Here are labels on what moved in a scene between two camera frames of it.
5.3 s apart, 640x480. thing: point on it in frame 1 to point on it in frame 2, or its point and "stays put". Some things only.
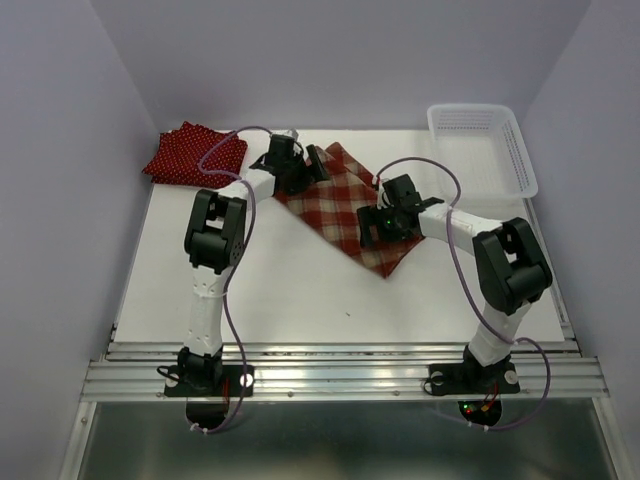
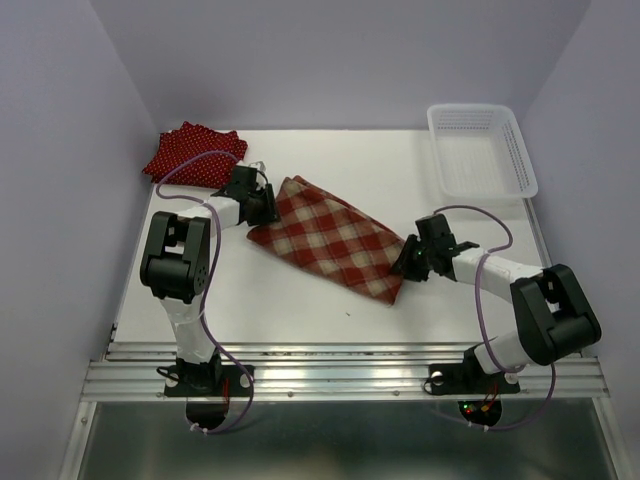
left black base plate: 236,381 stays put
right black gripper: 369,215 to 403,265
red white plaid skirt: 333,208 to 334,239
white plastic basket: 484,146 stays put
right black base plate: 472,378 stays put
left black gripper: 319,175 to 270,207
